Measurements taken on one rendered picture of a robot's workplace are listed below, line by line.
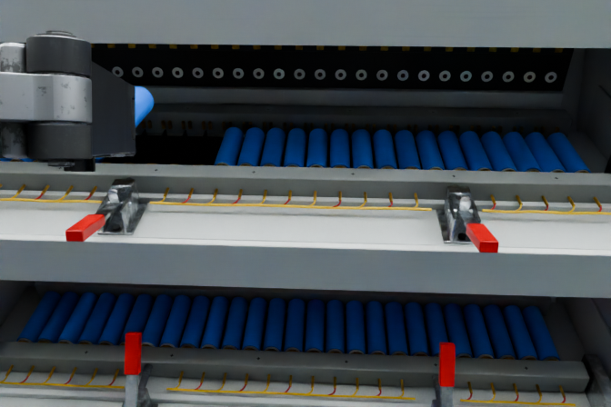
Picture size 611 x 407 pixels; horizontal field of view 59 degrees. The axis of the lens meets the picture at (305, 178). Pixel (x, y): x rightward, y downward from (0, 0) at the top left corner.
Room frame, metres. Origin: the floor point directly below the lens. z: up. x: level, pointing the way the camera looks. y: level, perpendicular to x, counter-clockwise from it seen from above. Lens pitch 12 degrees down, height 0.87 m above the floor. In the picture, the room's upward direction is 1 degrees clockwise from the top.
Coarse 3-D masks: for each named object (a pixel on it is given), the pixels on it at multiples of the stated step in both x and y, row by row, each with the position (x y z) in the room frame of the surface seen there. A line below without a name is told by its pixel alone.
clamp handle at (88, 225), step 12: (108, 192) 0.40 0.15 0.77; (108, 204) 0.40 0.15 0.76; (120, 204) 0.40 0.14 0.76; (96, 216) 0.36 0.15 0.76; (108, 216) 0.38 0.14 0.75; (72, 228) 0.34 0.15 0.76; (84, 228) 0.34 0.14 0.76; (96, 228) 0.35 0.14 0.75; (72, 240) 0.33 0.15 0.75; (84, 240) 0.33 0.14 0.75
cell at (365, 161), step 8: (352, 136) 0.51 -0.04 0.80; (360, 136) 0.50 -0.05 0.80; (368, 136) 0.50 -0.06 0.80; (352, 144) 0.50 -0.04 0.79; (360, 144) 0.48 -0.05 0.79; (368, 144) 0.49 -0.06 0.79; (352, 152) 0.49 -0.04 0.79; (360, 152) 0.47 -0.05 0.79; (368, 152) 0.47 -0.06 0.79; (360, 160) 0.46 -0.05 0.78; (368, 160) 0.46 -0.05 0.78
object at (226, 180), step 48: (144, 192) 0.44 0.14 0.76; (192, 192) 0.43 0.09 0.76; (240, 192) 0.43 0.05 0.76; (288, 192) 0.43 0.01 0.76; (336, 192) 0.43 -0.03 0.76; (384, 192) 0.43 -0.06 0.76; (432, 192) 0.43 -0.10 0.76; (480, 192) 0.42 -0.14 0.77; (528, 192) 0.42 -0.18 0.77; (576, 192) 0.42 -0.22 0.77
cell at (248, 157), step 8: (256, 128) 0.51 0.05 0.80; (248, 136) 0.50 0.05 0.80; (256, 136) 0.50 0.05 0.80; (264, 136) 0.52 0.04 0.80; (248, 144) 0.49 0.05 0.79; (256, 144) 0.49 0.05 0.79; (248, 152) 0.47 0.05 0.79; (256, 152) 0.48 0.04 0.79; (240, 160) 0.46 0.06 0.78; (248, 160) 0.46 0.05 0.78; (256, 160) 0.47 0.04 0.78
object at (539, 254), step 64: (0, 256) 0.40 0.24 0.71; (64, 256) 0.40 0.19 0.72; (128, 256) 0.39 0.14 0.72; (192, 256) 0.39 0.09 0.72; (256, 256) 0.39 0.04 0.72; (320, 256) 0.39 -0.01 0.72; (384, 256) 0.38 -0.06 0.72; (448, 256) 0.38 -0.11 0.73; (512, 256) 0.38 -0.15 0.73; (576, 256) 0.37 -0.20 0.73
